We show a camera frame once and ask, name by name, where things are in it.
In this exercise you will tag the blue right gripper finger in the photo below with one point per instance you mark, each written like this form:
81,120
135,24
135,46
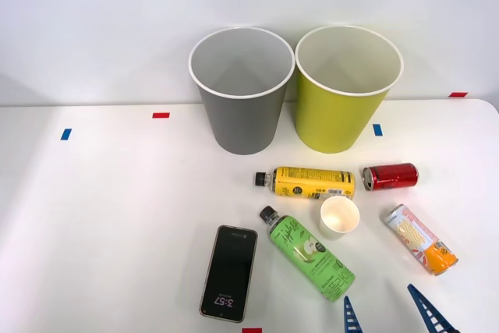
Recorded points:
351,319
429,313

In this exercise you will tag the green label plastic bottle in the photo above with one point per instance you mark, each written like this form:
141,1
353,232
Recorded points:
312,259

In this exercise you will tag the white paper cup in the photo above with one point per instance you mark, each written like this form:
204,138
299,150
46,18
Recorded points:
338,219

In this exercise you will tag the black smartphone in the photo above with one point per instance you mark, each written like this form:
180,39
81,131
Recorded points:
231,270

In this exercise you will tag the red drink can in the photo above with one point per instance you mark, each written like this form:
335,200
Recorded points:
393,175

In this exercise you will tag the yellow label plastic bottle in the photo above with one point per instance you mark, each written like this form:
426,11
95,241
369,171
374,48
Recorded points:
312,181

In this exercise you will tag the yellow-green plastic waste bin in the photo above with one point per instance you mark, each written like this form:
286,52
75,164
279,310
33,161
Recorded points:
331,122

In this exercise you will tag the grey plastic waste bin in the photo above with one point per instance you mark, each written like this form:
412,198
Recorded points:
241,126

